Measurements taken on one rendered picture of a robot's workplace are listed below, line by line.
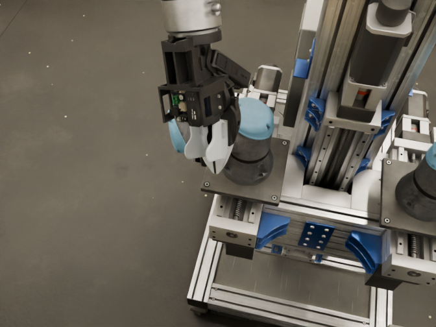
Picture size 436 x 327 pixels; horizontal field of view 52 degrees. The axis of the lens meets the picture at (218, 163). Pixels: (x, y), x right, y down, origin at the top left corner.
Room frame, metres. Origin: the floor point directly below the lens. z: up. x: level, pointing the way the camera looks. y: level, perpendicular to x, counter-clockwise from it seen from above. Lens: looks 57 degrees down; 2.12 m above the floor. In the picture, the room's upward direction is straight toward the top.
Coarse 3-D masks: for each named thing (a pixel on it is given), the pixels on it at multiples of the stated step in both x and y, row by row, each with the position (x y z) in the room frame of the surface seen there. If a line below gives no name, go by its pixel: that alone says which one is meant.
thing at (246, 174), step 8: (232, 160) 0.67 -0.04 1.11; (240, 160) 0.66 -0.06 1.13; (256, 160) 0.65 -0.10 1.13; (264, 160) 0.67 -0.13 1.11; (272, 160) 0.70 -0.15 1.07; (224, 168) 0.68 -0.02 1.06; (232, 168) 0.66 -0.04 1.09; (240, 168) 0.65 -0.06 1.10; (248, 168) 0.65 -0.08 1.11; (256, 168) 0.65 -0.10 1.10; (264, 168) 0.66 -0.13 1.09; (232, 176) 0.65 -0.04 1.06; (240, 176) 0.64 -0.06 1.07; (248, 176) 0.64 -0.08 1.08; (256, 176) 0.64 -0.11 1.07; (264, 176) 0.65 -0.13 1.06; (240, 184) 0.64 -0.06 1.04; (248, 184) 0.63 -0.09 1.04
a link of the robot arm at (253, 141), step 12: (240, 108) 0.72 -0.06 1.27; (252, 108) 0.72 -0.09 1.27; (264, 108) 0.73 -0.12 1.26; (252, 120) 0.69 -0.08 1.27; (264, 120) 0.69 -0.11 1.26; (240, 132) 0.66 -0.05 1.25; (252, 132) 0.65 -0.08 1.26; (264, 132) 0.66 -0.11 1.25; (240, 144) 0.65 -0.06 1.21; (252, 144) 0.65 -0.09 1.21; (264, 144) 0.66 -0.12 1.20; (240, 156) 0.66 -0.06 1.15; (252, 156) 0.65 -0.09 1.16
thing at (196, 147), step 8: (192, 128) 0.40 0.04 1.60; (200, 128) 0.41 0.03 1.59; (208, 128) 0.41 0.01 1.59; (192, 136) 0.39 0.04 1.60; (200, 136) 0.40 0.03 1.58; (208, 136) 0.40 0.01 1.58; (192, 144) 0.38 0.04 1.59; (200, 144) 0.39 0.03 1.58; (208, 144) 0.39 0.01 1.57; (184, 152) 0.37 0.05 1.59; (192, 152) 0.37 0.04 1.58; (200, 152) 0.38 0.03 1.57
